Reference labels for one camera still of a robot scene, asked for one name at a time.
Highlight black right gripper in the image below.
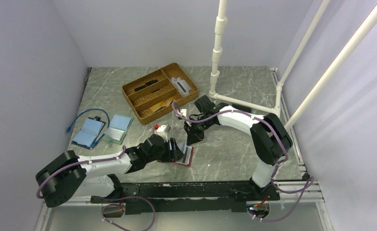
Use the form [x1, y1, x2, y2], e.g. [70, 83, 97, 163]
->
[184, 114, 214, 146]

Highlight red leather card holder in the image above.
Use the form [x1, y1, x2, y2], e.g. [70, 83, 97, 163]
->
[158, 142, 194, 167]

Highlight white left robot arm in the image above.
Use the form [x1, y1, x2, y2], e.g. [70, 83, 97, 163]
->
[36, 135, 193, 207]

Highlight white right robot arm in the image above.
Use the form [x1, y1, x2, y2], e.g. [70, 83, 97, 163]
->
[172, 95, 293, 200]

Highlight tan card in tray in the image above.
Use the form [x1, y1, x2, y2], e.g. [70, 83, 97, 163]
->
[149, 101, 168, 113]

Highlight black leather card holder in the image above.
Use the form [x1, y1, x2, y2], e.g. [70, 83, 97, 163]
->
[232, 103, 252, 114]

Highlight light blue card holder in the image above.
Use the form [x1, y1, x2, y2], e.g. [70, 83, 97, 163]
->
[103, 114, 133, 144]

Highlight open blue card holder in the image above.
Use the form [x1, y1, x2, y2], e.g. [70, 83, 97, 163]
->
[71, 116, 106, 150]

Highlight woven brown organizer tray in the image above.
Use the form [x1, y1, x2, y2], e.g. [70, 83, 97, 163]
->
[121, 63, 199, 125]

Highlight black item in tray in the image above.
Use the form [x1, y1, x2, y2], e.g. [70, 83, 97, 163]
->
[134, 79, 158, 92]

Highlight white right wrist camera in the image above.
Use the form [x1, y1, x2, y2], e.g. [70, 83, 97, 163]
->
[176, 109, 187, 120]

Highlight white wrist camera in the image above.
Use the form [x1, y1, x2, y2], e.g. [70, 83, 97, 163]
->
[176, 109, 187, 120]
[153, 124, 171, 141]

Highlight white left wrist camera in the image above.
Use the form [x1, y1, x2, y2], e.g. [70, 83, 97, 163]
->
[153, 124, 171, 141]

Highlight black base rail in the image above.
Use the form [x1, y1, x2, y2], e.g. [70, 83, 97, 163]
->
[91, 180, 280, 215]

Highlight blue cable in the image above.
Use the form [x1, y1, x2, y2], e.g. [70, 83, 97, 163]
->
[66, 108, 111, 133]

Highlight white PVC pipe frame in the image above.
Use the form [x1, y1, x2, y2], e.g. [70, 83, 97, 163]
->
[208, 0, 377, 131]

